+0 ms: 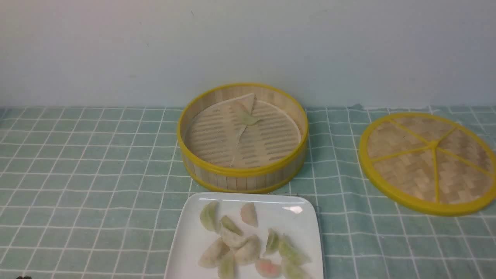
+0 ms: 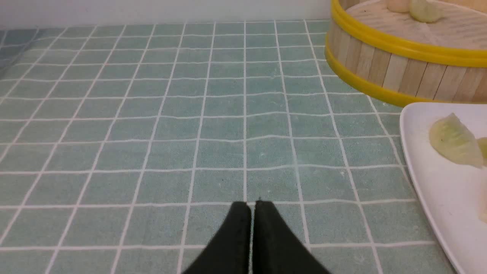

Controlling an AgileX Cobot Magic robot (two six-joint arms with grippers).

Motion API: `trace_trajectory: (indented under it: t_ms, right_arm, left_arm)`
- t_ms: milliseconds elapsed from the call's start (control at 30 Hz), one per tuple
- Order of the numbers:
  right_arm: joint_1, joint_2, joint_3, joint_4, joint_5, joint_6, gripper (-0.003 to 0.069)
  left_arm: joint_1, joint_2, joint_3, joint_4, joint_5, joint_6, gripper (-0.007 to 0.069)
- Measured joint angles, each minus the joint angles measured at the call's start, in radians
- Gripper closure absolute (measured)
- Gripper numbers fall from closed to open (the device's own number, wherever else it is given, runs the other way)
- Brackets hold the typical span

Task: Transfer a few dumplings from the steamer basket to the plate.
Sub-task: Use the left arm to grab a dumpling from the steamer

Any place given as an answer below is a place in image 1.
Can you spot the white pinkish dumpling top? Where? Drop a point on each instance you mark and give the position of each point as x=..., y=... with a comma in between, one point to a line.
x=248, y=214

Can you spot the white square plate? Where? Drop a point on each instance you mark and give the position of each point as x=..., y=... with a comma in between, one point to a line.
x=293, y=216

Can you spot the yellow rimmed bamboo steamer basket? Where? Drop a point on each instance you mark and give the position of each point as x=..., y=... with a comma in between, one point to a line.
x=250, y=180

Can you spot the small green dumpling right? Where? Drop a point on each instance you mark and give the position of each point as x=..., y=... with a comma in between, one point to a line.
x=272, y=242

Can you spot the white dumpling lower left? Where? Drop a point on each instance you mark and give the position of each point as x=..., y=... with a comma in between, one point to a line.
x=212, y=256

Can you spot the perforated white steamer liner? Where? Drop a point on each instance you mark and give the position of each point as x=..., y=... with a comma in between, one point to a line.
x=218, y=137

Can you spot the pink dumpling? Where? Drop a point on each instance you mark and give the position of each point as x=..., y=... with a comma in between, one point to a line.
x=267, y=269

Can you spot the green checkered tablecloth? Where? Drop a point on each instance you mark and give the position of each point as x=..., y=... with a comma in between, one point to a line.
x=96, y=193

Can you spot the yellow rimmed woven steamer lid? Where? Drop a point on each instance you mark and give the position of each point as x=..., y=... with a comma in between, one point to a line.
x=428, y=163

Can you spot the white dumpling lower centre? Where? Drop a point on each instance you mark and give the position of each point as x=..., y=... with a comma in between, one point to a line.
x=249, y=252

